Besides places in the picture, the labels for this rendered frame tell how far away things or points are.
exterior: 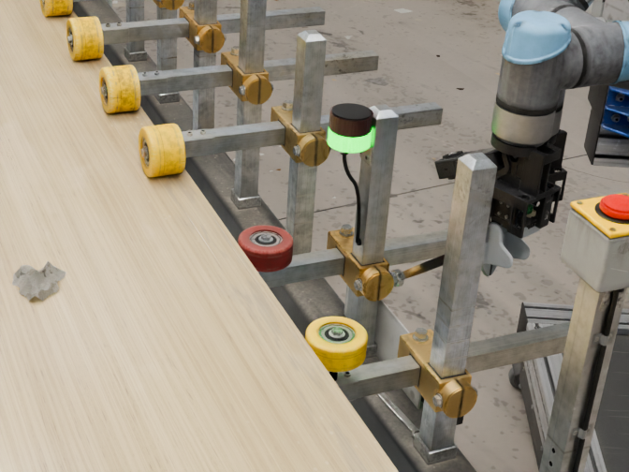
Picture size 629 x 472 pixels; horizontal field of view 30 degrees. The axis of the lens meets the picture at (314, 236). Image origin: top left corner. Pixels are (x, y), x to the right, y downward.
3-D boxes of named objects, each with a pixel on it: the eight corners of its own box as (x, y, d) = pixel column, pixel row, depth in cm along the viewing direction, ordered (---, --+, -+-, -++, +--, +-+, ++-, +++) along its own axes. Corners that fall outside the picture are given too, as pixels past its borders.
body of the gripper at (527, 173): (519, 244, 148) (533, 158, 142) (466, 217, 153) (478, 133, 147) (555, 226, 152) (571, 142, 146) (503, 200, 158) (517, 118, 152)
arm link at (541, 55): (592, 25, 138) (532, 33, 135) (575, 111, 144) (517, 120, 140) (552, 4, 144) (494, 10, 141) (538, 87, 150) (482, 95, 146)
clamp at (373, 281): (354, 254, 185) (357, 226, 182) (392, 299, 174) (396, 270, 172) (321, 259, 183) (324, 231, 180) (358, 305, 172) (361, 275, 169)
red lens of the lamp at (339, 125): (360, 115, 165) (361, 101, 164) (379, 133, 160) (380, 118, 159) (321, 120, 163) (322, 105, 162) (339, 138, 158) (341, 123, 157)
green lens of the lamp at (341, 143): (358, 131, 166) (360, 117, 165) (377, 149, 161) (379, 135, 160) (320, 136, 164) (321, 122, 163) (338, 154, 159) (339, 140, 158)
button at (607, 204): (621, 205, 119) (625, 190, 119) (646, 224, 116) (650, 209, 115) (589, 211, 118) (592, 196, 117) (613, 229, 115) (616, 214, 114)
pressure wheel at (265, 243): (277, 283, 180) (281, 218, 174) (297, 311, 174) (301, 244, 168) (228, 292, 177) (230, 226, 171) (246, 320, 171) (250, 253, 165)
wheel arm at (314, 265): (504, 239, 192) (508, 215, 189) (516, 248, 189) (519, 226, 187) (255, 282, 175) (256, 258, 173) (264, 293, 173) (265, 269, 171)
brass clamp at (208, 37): (204, 28, 238) (205, 4, 236) (226, 51, 228) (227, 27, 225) (175, 31, 236) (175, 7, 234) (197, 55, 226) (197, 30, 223)
